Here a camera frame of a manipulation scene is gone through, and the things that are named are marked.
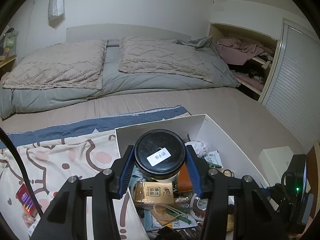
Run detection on black round tin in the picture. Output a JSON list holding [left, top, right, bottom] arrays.
[[134, 129, 186, 179]]

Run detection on white teal paper packet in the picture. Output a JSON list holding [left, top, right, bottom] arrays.
[[204, 151, 223, 168]]

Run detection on bag of pink snacks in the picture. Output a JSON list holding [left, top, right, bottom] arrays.
[[22, 211, 40, 229]]

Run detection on red cigarette pack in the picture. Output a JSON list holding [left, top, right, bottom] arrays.
[[16, 183, 37, 217]]

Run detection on clear tape roll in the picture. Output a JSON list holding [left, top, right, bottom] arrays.
[[189, 193, 208, 219]]

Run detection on cartoon bear blanket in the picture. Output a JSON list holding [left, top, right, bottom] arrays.
[[1, 106, 189, 239]]

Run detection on brown leather case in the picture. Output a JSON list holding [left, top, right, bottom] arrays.
[[177, 164, 193, 193]]

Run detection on white knitted cloth ball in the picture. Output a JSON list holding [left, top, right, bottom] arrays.
[[185, 141, 208, 158]]

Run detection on gold tea box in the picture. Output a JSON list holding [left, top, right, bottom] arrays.
[[134, 181, 174, 205]]

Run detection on white plastic bottle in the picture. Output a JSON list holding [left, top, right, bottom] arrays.
[[147, 172, 180, 183]]

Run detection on white louvered door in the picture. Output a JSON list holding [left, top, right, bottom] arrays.
[[262, 19, 319, 151]]

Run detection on white cardboard box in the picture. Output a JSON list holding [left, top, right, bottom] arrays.
[[114, 113, 272, 240]]

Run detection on grey folded duvet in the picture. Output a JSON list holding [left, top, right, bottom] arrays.
[[1, 40, 240, 120]]

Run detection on pink clothes pile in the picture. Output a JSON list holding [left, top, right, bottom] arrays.
[[216, 37, 274, 65]]

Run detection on left beige quilted blanket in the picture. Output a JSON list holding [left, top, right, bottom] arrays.
[[3, 40, 107, 90]]

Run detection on beige quilted blanket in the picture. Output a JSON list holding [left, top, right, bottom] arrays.
[[3, 40, 107, 90], [118, 36, 214, 83]]

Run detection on wooden side shelf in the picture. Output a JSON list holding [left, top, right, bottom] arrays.
[[0, 55, 17, 77]]

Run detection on right beige quilted blanket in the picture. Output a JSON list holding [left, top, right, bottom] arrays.
[[118, 36, 214, 83]]

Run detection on white headboard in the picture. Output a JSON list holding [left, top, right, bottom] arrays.
[[66, 23, 191, 42]]

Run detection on white hanging bag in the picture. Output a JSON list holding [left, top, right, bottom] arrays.
[[48, 0, 65, 21]]

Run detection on black cable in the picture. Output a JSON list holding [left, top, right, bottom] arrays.
[[0, 127, 45, 215]]

